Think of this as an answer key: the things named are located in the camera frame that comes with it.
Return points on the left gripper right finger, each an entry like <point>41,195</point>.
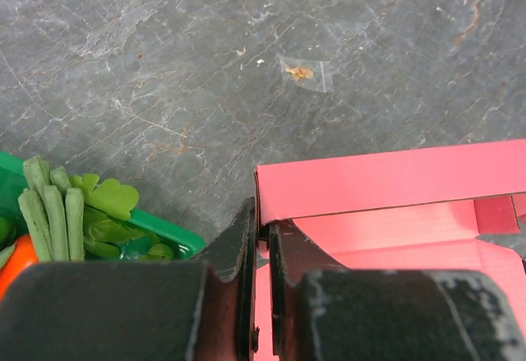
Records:
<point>322,310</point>

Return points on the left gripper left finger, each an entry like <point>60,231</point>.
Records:
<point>201,308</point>

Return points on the pink paper box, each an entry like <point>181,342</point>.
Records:
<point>429,209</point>

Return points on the green plastic basket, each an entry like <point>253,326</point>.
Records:
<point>13,183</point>

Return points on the green leafy toy vegetable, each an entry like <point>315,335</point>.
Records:
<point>108,232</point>

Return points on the green bean bundle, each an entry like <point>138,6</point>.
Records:
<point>53,210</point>

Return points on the orange toy carrot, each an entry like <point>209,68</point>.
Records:
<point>22,257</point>

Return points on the small clear plastic bag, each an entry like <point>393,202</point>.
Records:
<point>307,74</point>

